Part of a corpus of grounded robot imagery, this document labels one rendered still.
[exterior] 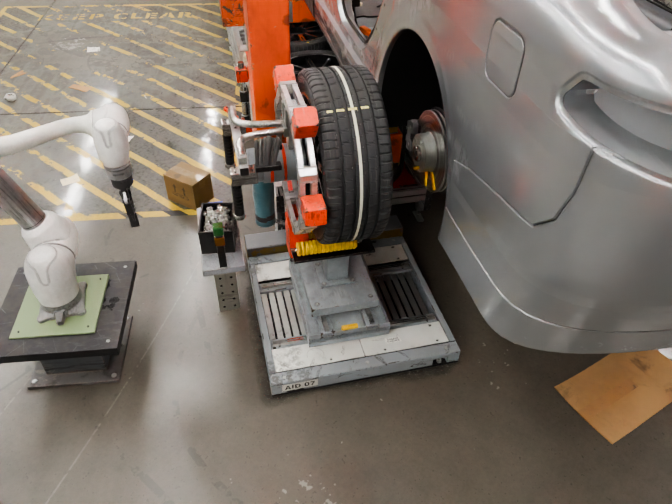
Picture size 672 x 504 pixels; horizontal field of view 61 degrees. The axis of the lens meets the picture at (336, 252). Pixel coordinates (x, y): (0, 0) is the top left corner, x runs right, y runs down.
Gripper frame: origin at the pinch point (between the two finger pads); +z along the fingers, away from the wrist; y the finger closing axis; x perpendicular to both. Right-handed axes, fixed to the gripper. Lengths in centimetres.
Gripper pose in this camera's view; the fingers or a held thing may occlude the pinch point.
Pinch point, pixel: (133, 218)
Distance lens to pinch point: 229.7
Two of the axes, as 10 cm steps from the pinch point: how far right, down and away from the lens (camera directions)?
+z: -0.1, 7.3, 6.8
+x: 9.6, -1.9, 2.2
